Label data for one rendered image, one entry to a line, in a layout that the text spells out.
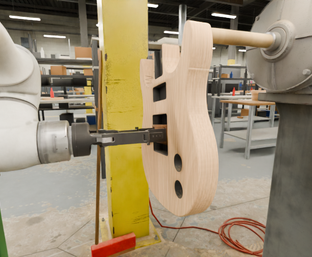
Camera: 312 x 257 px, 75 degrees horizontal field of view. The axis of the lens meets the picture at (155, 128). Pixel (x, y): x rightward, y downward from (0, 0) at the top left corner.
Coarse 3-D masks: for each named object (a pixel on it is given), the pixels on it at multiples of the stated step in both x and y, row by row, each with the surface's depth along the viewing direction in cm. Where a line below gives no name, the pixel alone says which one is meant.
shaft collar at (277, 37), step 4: (268, 32) 51; (272, 32) 50; (276, 32) 50; (276, 36) 49; (280, 36) 50; (276, 40) 49; (280, 40) 50; (272, 44) 50; (276, 44) 50; (264, 48) 52; (268, 48) 51; (272, 48) 51
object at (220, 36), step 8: (216, 32) 44; (224, 32) 45; (232, 32) 46; (240, 32) 46; (248, 32) 48; (216, 40) 45; (224, 40) 46; (232, 40) 46; (240, 40) 47; (248, 40) 47; (256, 40) 48; (264, 40) 49; (272, 40) 50
